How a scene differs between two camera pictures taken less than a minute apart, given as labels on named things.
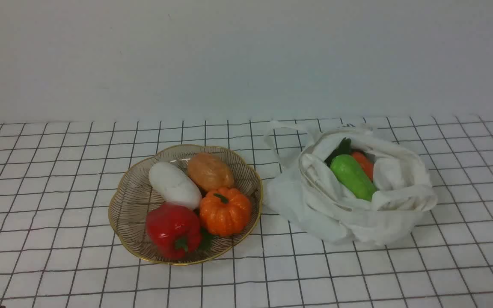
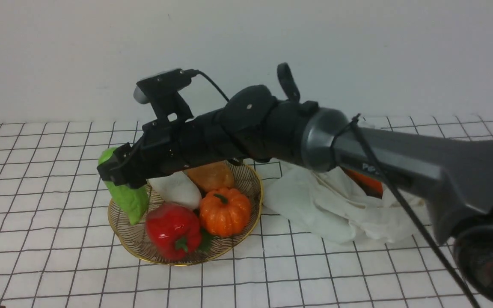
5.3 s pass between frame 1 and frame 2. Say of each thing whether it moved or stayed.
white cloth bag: stayed
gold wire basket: stayed
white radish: stayed
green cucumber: moved
